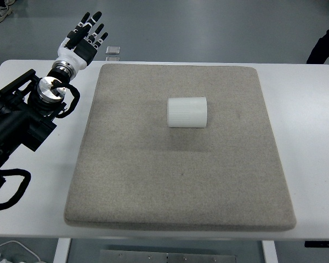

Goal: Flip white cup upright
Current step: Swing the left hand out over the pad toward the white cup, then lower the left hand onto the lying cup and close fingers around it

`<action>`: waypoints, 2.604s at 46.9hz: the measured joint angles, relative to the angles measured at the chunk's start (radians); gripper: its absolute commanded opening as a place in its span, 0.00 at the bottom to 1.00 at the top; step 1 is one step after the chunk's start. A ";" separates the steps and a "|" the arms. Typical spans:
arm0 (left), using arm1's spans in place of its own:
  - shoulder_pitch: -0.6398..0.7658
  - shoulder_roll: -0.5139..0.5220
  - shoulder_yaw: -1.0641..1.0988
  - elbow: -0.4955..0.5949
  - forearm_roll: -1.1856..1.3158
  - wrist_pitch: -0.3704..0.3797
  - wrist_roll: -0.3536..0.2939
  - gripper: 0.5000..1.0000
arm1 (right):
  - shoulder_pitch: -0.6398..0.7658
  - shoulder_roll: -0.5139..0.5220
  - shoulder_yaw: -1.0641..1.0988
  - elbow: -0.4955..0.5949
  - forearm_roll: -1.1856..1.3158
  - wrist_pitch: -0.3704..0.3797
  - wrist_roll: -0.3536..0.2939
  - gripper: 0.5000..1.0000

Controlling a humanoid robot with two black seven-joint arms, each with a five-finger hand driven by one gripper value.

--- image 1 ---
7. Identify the black table control panel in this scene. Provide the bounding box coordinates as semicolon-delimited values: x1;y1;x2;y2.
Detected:
304;241;329;248

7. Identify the white cable on floor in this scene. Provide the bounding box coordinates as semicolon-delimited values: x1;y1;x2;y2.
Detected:
0;240;42;263

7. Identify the black sleeved arm cable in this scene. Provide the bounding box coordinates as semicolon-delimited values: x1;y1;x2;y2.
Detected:
0;168;32;211

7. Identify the white table leg left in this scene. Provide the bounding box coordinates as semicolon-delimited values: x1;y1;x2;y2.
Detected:
53;238;71;263

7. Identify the small clear plastic box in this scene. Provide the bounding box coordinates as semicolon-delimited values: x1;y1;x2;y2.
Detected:
105;45;121;55

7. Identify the white ribbed cup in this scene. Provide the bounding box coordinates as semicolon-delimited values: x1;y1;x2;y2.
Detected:
167;97;208;128

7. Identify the grey metal base plate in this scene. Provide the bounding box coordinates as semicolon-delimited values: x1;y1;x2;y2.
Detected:
99;250;236;263

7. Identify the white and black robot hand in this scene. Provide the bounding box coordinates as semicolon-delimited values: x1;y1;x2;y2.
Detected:
57;11;108;72

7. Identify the beige felt mat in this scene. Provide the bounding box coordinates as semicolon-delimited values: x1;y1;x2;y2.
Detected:
64;64;296;232

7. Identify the white table leg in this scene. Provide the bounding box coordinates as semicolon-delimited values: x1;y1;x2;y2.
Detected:
53;238;71;263
262;241;279;263

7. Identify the white table leg right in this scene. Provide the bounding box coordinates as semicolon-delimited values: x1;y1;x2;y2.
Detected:
262;241;279;263

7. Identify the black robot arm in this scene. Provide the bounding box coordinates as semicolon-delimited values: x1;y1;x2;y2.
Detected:
0;61;80;167

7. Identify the person in black clothes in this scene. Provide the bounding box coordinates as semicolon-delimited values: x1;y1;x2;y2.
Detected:
306;29;329;64

